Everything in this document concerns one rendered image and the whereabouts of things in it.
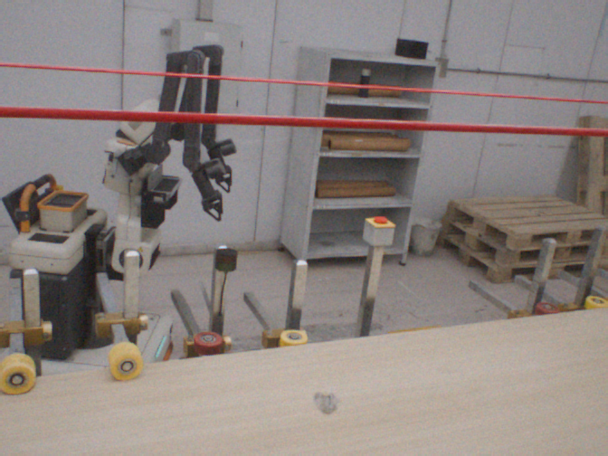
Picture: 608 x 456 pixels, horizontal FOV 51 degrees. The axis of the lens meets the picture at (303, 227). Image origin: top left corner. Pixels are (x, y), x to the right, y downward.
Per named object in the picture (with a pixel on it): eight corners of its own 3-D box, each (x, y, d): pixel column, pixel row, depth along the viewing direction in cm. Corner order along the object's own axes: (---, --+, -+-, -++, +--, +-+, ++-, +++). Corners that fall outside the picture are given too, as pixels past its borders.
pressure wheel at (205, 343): (189, 365, 186) (191, 331, 183) (215, 362, 190) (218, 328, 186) (195, 380, 180) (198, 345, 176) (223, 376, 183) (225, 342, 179)
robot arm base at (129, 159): (125, 150, 249) (116, 157, 238) (141, 140, 248) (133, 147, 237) (137, 169, 252) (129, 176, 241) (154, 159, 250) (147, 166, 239)
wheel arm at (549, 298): (513, 283, 277) (515, 274, 276) (518, 282, 279) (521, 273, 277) (590, 331, 240) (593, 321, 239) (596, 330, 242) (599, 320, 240)
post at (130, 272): (121, 399, 186) (124, 248, 170) (133, 397, 187) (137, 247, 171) (123, 405, 183) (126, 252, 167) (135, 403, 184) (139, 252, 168)
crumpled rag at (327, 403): (314, 390, 163) (315, 383, 163) (340, 395, 163) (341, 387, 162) (308, 410, 155) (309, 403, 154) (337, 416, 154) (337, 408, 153)
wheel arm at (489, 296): (467, 289, 267) (469, 279, 266) (473, 288, 269) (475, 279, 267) (540, 340, 230) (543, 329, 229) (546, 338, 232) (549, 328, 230)
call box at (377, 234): (361, 241, 202) (365, 217, 200) (380, 240, 205) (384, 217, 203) (372, 249, 196) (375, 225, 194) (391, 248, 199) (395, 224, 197)
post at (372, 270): (347, 362, 216) (367, 240, 202) (360, 360, 218) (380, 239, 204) (354, 369, 213) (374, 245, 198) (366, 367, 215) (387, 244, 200)
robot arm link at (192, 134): (191, 51, 236) (185, 52, 226) (206, 52, 236) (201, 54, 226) (186, 163, 250) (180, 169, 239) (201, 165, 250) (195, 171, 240)
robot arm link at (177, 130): (195, 36, 275) (192, 38, 265) (226, 46, 276) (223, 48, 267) (172, 134, 289) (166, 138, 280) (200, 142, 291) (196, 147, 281)
